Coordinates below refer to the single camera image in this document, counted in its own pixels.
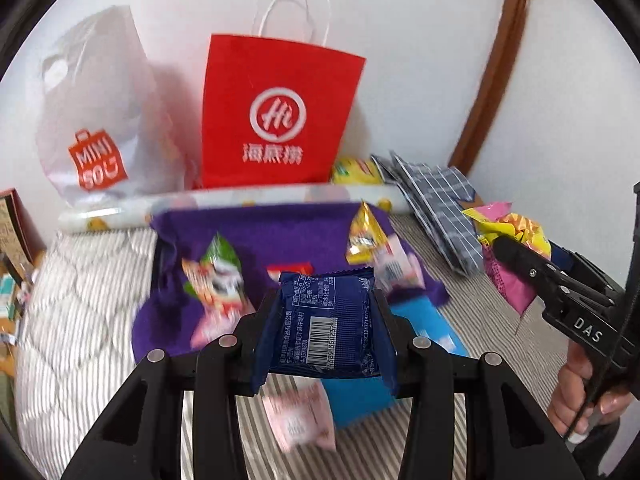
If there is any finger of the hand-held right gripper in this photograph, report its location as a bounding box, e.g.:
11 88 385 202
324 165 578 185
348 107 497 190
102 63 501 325
549 244 623 295
492 235 617 313

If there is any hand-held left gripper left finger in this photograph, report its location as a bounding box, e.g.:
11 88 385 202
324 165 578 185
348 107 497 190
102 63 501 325
60 300 281 480

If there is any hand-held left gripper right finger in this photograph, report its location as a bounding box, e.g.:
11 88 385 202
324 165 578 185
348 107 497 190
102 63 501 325
369 290 586 480

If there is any magenta snack packet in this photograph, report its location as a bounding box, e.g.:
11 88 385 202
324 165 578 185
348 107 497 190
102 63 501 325
482 249 540 315

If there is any yellow striped snack bag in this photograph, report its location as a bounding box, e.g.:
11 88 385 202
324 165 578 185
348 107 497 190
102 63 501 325
462 202 552 262

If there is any dark blue snack packet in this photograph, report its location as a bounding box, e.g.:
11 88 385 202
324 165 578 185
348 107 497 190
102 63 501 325
250 267 399 402

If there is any red snack packet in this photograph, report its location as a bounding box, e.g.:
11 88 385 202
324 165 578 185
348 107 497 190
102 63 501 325
266 261 314 282

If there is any person's right hand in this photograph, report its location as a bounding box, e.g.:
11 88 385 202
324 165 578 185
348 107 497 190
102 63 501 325
546 344 636 435

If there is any blue tissue pack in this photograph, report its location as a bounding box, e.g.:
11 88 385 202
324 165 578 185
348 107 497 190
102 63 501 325
319 297 469 429

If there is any pink panda snack bag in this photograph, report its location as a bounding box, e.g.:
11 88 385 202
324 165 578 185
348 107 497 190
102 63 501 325
181 258 257 350

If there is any pale pink snack packet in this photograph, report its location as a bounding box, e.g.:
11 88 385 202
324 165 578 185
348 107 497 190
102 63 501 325
262 381 337 454
374 238 427 294

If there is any green triangular snack packet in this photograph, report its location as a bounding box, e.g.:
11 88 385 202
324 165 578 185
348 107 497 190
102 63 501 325
183 232 244 297

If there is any grey checked cloth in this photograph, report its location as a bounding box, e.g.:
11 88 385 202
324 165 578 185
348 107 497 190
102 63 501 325
371 150 487 277

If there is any yellow triangular snack packet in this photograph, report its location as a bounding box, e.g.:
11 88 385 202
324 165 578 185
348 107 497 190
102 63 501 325
345 200 394 266

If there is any purple cloth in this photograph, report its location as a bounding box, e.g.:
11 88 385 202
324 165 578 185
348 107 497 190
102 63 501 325
132 202 449 362

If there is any rolled patterned mat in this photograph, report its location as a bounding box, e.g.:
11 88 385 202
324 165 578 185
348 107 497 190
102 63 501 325
57 182 417 234

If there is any dark framed board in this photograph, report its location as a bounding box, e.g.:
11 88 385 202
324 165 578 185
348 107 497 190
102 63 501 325
0 187 47 283

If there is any red paper bag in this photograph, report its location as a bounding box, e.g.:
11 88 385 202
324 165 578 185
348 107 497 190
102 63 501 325
201 0 367 189

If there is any white plastic bag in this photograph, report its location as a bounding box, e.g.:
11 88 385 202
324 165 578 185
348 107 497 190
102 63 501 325
27 5 197 207

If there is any brown wooden door frame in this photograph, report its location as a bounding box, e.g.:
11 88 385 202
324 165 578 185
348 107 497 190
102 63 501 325
452 0 537 177

